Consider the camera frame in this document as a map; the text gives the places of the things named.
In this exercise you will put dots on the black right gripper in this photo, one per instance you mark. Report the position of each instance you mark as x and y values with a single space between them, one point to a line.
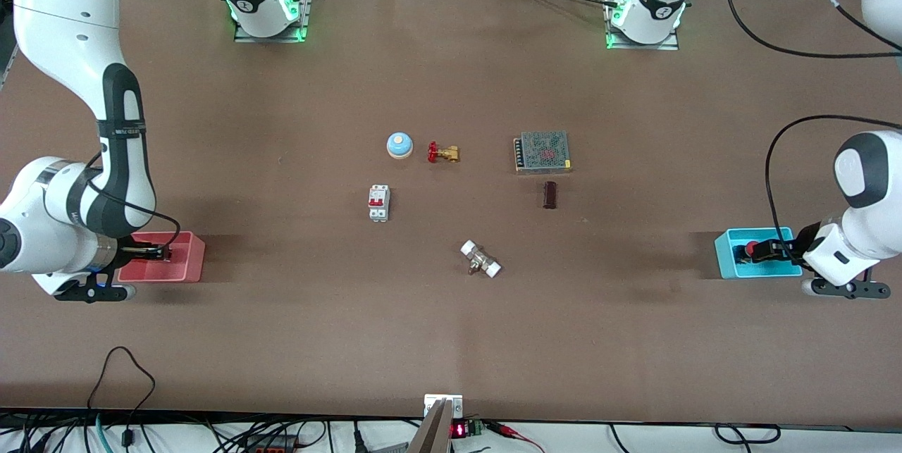
131 252

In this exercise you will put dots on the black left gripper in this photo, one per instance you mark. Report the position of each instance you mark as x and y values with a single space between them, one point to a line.
788 247

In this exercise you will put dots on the red push button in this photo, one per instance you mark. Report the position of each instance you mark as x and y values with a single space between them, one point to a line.
752 248

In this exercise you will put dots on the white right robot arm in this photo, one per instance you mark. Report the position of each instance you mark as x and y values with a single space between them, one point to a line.
70 16

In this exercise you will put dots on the pink plastic box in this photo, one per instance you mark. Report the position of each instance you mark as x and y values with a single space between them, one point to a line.
184 266

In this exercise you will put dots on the cyan plastic box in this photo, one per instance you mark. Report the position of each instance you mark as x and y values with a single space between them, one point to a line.
726 259

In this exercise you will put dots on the dark brown cylinder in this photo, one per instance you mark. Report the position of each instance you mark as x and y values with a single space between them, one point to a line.
550 195

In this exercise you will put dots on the white circuit breaker red switches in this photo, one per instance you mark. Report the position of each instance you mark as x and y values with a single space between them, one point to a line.
379 203

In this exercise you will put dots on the metal mesh power supply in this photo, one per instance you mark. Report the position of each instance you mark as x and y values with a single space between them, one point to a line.
542 151

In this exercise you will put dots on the blue round bell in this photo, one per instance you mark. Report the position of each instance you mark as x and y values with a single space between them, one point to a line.
399 145

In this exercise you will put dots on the white capped metal fitting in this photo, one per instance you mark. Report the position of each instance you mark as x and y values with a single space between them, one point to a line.
480 260

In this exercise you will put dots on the red alligator clip lead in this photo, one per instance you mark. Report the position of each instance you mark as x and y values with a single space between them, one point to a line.
514 433

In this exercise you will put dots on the red digit display module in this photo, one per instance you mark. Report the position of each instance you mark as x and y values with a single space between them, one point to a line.
461 430

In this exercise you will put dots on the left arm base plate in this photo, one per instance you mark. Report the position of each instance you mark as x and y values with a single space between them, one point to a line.
669 46

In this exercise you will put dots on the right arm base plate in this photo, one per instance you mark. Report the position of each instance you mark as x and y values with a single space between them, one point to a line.
307 2

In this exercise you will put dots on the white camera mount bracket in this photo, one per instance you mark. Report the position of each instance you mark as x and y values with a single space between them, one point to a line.
432 402

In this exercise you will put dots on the grey metal camera bar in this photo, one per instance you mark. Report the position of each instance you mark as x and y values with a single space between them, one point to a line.
431 435

